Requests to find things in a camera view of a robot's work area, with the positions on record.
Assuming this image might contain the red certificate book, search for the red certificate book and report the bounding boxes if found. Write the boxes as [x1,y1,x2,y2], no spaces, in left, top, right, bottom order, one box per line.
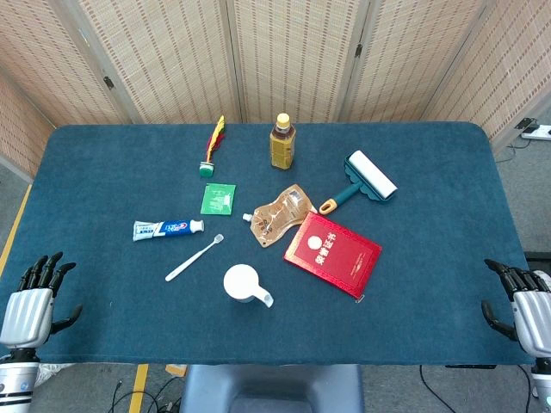
[282,211,383,298]

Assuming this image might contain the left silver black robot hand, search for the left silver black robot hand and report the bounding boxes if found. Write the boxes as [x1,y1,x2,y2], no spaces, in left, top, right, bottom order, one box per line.
[0,251,84,349]

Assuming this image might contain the blue table cloth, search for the blue table cloth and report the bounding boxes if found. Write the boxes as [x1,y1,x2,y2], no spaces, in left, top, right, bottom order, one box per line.
[0,121,548,367]

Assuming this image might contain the white power strip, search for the white power strip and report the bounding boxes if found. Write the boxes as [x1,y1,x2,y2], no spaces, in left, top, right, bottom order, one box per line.
[521,124,551,141]

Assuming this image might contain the brown spout pouch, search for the brown spout pouch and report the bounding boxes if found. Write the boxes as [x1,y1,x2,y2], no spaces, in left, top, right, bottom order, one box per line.
[242,183,319,249]

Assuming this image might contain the yellow capped tea bottle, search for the yellow capped tea bottle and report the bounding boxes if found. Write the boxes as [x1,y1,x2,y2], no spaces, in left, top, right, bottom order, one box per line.
[269,113,297,170]

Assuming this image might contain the blue white toothpaste tube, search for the blue white toothpaste tube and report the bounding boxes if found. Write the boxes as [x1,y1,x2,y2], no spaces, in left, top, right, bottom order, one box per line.
[132,219,206,243]

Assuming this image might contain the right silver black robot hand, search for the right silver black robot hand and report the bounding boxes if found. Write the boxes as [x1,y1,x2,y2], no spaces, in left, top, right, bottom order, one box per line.
[480,257,551,367]

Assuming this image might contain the green sachet packet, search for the green sachet packet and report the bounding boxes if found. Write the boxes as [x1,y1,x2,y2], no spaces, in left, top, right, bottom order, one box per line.
[200,182,238,217]

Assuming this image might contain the white toothbrush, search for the white toothbrush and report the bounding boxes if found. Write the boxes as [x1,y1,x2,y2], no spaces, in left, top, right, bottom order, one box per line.
[164,233,225,283]

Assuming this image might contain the black floor cable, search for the black floor cable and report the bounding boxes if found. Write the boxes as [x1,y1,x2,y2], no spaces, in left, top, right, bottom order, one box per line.
[419,364,457,413]

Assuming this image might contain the teal lint roller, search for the teal lint roller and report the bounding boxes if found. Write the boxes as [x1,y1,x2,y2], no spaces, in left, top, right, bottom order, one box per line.
[318,150,399,216]

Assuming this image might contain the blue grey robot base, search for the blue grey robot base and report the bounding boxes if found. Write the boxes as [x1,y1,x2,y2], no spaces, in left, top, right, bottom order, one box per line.
[178,364,366,413]

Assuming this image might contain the feather shuttlecock with green base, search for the feather shuttlecock with green base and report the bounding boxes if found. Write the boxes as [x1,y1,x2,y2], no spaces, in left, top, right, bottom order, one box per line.
[198,114,227,178]

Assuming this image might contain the woven folding screen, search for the woven folding screen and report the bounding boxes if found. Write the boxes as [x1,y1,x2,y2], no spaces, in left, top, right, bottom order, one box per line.
[0,0,551,177]

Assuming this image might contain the white cup with handle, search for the white cup with handle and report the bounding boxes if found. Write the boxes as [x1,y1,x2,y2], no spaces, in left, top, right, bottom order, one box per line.
[222,263,275,309]

